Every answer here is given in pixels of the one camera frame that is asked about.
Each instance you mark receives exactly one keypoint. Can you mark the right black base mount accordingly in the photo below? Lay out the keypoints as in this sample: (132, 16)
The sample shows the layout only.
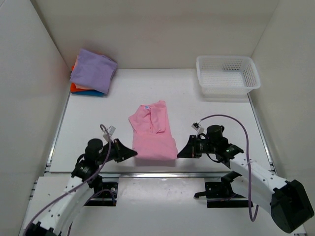
(219, 194)

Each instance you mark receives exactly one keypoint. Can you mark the pink t shirt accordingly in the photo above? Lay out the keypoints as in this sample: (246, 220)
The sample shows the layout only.
(152, 137)

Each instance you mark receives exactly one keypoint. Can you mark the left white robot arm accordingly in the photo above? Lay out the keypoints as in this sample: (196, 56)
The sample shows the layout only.
(84, 184)

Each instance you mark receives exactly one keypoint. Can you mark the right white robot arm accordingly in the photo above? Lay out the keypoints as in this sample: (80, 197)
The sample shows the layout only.
(286, 201)

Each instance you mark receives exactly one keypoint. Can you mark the orange folded t shirt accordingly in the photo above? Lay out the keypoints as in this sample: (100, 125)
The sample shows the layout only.
(74, 87)

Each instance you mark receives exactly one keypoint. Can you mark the white plastic basket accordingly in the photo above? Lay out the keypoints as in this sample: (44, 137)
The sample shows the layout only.
(227, 75)

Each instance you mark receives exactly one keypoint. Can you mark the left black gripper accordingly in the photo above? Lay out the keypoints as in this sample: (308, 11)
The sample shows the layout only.
(122, 152)

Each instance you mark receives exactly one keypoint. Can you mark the purple folded t shirt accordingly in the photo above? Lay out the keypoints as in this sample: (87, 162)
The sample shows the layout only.
(93, 71)

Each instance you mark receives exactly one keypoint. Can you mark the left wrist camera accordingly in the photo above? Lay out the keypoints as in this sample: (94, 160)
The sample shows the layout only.
(107, 132)

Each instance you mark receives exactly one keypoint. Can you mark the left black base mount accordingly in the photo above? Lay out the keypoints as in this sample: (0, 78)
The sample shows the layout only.
(105, 195)

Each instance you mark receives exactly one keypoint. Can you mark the blue folded t shirt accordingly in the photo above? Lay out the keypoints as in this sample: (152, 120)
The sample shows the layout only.
(89, 93)

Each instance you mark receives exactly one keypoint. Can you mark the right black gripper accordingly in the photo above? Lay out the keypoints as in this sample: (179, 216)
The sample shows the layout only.
(188, 151)

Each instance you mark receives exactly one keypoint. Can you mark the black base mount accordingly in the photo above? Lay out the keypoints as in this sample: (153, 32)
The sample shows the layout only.
(105, 195)
(219, 194)

